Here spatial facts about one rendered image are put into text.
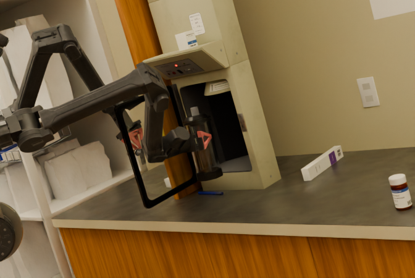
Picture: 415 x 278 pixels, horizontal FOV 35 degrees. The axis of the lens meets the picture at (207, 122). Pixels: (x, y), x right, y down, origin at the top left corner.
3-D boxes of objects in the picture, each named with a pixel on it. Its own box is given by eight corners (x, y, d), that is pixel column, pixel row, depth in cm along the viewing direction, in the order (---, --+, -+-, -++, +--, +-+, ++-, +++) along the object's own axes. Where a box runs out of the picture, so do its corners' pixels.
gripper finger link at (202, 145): (199, 128, 246) (182, 134, 239) (213, 126, 241) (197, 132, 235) (203, 146, 247) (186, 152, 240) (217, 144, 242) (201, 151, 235)
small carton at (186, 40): (188, 47, 243) (183, 32, 243) (197, 46, 240) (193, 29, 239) (179, 50, 240) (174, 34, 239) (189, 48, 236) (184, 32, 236)
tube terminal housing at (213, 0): (241, 168, 284) (191, -8, 273) (302, 165, 262) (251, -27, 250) (202, 191, 267) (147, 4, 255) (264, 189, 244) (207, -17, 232)
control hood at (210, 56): (170, 78, 260) (162, 54, 258) (230, 66, 237) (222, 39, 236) (149, 86, 252) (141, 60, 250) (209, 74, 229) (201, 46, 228)
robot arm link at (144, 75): (151, 50, 189) (165, 78, 184) (159, 75, 201) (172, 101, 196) (4, 115, 184) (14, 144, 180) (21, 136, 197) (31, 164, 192)
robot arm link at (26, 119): (-1, 119, 182) (4, 134, 179) (35, 108, 185) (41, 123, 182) (4, 136, 190) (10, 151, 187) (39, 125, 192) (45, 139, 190)
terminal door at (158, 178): (199, 180, 264) (170, 84, 258) (146, 210, 242) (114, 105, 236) (197, 180, 265) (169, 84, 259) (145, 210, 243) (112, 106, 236)
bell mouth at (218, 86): (224, 86, 268) (220, 72, 267) (257, 80, 255) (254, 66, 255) (194, 97, 255) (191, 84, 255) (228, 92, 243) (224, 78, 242)
